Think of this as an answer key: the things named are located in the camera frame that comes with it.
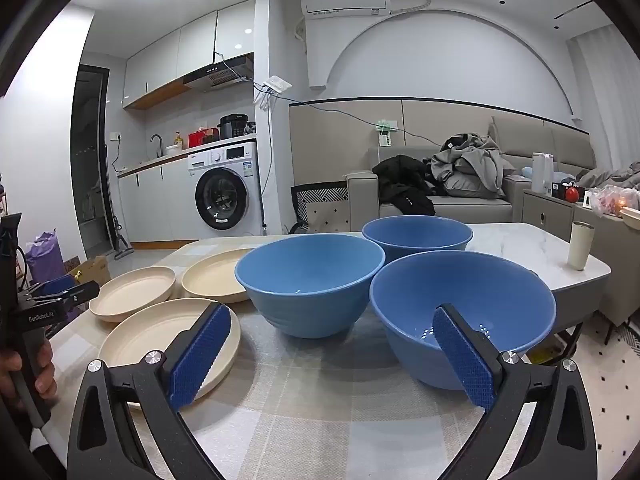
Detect grey clothes pile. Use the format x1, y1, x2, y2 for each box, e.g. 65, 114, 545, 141
430, 133, 516, 198

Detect wall socket with plugs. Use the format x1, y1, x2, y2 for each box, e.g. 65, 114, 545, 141
372, 119, 398, 147

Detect white upper cabinets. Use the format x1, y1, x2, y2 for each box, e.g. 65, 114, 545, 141
122, 0, 257, 110

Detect white kitchen base cabinet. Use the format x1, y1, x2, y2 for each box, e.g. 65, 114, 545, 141
117, 147, 201, 251

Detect floor mop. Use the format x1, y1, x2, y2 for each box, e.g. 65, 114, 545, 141
111, 212, 135, 261

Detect white washing machine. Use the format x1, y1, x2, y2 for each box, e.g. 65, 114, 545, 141
187, 141, 264, 237

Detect black jacket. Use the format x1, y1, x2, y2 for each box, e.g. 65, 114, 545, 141
372, 155, 448, 217

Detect blue bowl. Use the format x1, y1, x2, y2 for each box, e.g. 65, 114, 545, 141
369, 251, 557, 391
235, 235, 386, 339
362, 216, 474, 266

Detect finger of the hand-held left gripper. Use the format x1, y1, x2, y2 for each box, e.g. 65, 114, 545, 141
20, 274, 77, 306
15, 281, 101, 332

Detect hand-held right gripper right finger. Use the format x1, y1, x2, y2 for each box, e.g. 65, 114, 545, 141
432, 302, 598, 480

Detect grey blanket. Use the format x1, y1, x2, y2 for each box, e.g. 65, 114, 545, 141
577, 162, 640, 191

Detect black glass door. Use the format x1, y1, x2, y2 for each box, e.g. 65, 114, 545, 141
71, 64, 112, 261

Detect range hood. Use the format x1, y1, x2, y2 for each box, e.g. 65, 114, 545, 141
182, 56, 254, 93

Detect cream tumbler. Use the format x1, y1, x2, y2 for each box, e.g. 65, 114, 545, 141
566, 221, 595, 272

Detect black white patterned cushion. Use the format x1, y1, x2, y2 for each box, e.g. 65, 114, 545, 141
291, 181, 349, 235

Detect cardboard box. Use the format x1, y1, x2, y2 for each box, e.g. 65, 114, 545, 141
67, 255, 112, 287

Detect person's left hand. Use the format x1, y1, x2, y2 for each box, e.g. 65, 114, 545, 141
0, 342, 56, 397

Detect cream plate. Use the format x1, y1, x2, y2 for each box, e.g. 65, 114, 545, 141
89, 266, 177, 323
181, 248, 261, 304
97, 298, 242, 411

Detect grey sofa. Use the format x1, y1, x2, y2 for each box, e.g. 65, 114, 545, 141
346, 116, 640, 328

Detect person's left forearm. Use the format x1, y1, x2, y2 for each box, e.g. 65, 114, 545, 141
0, 390, 66, 480

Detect clear plastic bag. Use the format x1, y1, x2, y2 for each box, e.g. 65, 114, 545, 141
592, 185, 626, 216

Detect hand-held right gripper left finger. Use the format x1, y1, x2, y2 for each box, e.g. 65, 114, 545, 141
66, 301, 232, 480

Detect black rice cooker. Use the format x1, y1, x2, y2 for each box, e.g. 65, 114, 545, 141
220, 114, 249, 140

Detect white air conditioner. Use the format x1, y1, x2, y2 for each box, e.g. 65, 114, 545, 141
300, 0, 391, 20

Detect marble coffee table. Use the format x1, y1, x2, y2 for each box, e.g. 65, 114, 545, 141
440, 222, 613, 356

